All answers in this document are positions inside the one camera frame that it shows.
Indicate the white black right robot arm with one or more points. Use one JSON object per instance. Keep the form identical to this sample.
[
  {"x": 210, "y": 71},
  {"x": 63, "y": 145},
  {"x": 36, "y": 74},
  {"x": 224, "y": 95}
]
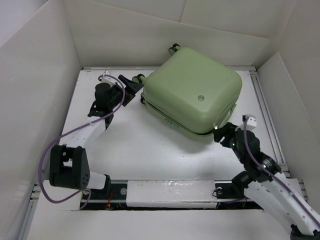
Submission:
[{"x": 264, "y": 182}]

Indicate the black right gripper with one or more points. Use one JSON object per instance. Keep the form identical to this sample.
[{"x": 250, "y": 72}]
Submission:
[{"x": 225, "y": 130}]

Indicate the green hard-shell suitcase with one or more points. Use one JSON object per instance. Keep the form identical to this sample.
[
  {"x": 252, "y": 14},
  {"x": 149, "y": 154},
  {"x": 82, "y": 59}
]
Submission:
[{"x": 192, "y": 93}]

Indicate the aluminium side rail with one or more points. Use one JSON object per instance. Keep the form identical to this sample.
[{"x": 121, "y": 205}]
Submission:
[{"x": 276, "y": 147}]

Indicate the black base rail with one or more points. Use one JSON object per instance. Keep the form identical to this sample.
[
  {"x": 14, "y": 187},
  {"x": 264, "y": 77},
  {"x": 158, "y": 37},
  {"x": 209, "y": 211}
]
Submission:
[{"x": 116, "y": 199}]

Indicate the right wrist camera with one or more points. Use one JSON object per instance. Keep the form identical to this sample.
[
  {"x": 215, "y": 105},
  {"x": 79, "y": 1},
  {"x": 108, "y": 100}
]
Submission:
[{"x": 249, "y": 122}]

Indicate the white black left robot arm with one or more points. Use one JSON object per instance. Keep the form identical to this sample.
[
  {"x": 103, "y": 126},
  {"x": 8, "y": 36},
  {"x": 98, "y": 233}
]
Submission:
[{"x": 69, "y": 165}]

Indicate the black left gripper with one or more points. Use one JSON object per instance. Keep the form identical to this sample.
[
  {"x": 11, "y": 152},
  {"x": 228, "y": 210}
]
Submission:
[{"x": 132, "y": 86}]

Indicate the white foam block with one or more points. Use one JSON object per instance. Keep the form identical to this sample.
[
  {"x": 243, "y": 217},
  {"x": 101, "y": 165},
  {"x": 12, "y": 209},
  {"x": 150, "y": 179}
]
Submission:
[{"x": 181, "y": 194}]

